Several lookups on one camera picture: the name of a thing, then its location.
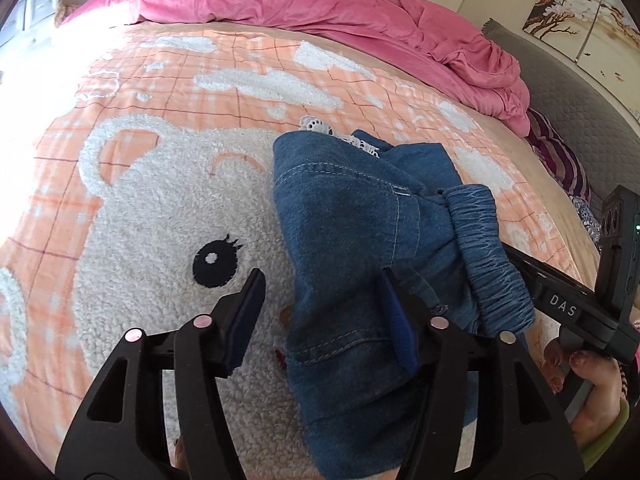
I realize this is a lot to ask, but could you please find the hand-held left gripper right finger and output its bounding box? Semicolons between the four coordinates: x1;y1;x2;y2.
377;269;586;480

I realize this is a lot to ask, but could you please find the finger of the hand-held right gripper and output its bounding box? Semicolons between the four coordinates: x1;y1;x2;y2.
501;242;546;291

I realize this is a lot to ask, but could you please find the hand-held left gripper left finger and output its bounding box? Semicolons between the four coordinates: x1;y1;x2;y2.
55;267;267;480

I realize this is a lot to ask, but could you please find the blue denim pants lace trim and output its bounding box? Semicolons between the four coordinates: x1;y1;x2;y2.
272;129;537;480

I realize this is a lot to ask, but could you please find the person's right forearm green sleeve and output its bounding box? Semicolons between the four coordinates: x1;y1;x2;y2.
572;397;632;472

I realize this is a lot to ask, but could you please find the person's right hand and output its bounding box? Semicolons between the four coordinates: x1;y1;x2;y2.
542;337;631;449

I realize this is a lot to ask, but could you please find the blue patterned cloth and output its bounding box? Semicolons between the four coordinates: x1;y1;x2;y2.
570;195;604;247

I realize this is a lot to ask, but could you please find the purple striped pillow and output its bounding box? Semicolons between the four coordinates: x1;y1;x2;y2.
525;107;592;207

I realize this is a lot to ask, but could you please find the grey quilted headboard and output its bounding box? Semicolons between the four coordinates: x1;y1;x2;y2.
481;17;640;242

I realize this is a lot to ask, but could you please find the peach bear printed blanket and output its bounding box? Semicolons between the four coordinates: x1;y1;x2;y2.
0;20;601;480

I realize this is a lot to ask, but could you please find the pink duvet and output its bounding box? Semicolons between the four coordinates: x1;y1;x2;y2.
60;0;532;137

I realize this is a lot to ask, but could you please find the white drawer cabinet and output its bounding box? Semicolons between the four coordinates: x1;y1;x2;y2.
9;0;67;37

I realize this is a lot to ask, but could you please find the pale wall painting panel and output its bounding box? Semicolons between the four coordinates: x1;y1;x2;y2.
575;0;640;122

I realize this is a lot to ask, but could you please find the branch wall painting panel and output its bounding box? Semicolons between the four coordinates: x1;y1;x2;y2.
522;0;615;62

